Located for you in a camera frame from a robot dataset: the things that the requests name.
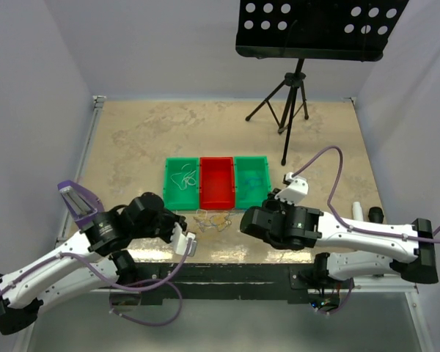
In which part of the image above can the black microphone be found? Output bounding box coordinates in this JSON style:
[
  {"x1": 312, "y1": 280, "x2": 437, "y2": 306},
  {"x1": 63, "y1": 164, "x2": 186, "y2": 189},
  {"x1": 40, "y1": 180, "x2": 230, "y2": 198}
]
[{"x1": 367, "y1": 206, "x2": 384, "y2": 224}]

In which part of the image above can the white cable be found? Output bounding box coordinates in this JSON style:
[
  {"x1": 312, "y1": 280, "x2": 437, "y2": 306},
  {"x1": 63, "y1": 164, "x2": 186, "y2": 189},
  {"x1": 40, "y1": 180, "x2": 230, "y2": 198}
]
[{"x1": 170, "y1": 163, "x2": 198, "y2": 191}]

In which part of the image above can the black music stand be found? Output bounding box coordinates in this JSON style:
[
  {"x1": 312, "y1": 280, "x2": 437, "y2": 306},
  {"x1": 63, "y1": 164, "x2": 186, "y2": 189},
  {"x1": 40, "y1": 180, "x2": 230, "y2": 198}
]
[{"x1": 235, "y1": 0, "x2": 408, "y2": 144}]

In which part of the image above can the green plastic bin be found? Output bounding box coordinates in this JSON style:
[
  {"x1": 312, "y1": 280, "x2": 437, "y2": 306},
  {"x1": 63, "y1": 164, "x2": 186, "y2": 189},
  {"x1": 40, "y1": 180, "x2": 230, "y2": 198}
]
[
  {"x1": 234, "y1": 155, "x2": 271, "y2": 210},
  {"x1": 163, "y1": 158, "x2": 199, "y2": 211}
]

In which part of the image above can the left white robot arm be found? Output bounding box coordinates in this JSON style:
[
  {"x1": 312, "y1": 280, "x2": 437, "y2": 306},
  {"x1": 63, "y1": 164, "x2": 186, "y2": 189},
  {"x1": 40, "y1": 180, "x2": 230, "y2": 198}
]
[{"x1": 0, "y1": 192, "x2": 197, "y2": 335}]

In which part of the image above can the white microphone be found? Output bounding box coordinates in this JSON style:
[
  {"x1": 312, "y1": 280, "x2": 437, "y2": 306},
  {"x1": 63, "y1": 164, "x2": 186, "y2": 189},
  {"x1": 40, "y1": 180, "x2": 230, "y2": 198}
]
[{"x1": 352, "y1": 201, "x2": 367, "y2": 221}]

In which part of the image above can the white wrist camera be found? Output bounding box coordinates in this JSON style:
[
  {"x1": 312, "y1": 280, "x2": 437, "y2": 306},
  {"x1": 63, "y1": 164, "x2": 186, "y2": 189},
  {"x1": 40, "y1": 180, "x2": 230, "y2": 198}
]
[
  {"x1": 274, "y1": 172, "x2": 309, "y2": 206},
  {"x1": 171, "y1": 222, "x2": 197, "y2": 257}
]

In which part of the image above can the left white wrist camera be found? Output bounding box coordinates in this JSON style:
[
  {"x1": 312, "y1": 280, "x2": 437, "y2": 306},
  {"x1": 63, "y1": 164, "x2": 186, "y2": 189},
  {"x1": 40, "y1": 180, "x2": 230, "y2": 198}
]
[{"x1": 171, "y1": 222, "x2": 197, "y2": 257}]

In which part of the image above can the red plastic bin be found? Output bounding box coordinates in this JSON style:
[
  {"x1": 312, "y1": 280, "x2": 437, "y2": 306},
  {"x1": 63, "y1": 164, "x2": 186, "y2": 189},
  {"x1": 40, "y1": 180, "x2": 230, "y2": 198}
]
[{"x1": 199, "y1": 157, "x2": 235, "y2": 210}]

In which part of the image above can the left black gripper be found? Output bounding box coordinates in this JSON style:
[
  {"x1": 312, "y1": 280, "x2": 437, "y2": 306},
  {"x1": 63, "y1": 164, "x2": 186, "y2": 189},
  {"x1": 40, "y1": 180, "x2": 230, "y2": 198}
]
[{"x1": 133, "y1": 208, "x2": 188, "y2": 244}]

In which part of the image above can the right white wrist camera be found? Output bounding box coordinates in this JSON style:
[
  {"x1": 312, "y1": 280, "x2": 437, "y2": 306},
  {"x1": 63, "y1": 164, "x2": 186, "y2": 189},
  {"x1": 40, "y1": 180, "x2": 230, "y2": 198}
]
[{"x1": 274, "y1": 172, "x2": 309, "y2": 206}]

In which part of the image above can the purple holder block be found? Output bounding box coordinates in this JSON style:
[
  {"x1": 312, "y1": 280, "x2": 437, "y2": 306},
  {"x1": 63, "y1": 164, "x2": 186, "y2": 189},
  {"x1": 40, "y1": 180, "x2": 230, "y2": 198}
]
[{"x1": 57, "y1": 180, "x2": 104, "y2": 230}]

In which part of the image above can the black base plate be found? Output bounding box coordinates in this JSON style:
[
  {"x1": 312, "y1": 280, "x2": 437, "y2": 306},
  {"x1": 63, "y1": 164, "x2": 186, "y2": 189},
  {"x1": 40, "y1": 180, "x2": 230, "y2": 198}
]
[{"x1": 117, "y1": 262, "x2": 350, "y2": 305}]

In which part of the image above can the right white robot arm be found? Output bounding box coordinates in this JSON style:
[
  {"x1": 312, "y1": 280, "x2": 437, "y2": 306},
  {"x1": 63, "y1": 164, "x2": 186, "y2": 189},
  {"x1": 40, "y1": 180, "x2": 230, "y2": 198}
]
[{"x1": 240, "y1": 188, "x2": 439, "y2": 288}]

